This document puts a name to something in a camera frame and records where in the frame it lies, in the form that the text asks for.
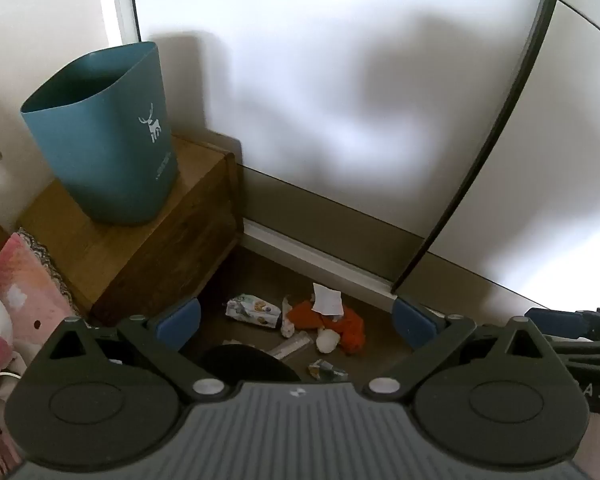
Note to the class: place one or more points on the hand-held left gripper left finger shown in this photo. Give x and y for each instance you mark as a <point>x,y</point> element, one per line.
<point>180,321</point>

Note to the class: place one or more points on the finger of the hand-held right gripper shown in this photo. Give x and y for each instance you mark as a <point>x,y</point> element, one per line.
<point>585,350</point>
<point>555,322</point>

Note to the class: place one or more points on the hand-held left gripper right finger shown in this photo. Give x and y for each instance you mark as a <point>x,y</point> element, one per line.
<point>414,322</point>

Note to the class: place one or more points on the red foam fruit net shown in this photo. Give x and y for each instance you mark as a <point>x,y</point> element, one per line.
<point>351,332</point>

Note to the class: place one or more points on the white paper tissue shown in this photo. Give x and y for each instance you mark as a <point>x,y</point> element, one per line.
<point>328,300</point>

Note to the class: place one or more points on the teal plastic waste bin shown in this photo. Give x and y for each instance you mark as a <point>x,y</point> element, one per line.
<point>100,160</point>

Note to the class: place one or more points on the white printed food wrapper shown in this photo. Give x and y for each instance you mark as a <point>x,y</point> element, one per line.
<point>250,312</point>

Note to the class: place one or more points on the wooden nightstand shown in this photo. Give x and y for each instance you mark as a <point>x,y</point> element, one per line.
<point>130,265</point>

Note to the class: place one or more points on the crumpled white tissue ball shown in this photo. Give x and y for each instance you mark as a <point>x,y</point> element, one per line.
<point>327,342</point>

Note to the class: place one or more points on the small crumpled printed wrapper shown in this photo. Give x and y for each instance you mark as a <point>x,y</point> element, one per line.
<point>326,370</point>

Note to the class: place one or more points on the twisted white wrapper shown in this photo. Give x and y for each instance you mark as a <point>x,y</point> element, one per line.
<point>287,322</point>

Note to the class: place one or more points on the pink patterned cushion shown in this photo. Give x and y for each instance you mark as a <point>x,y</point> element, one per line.
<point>25,285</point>

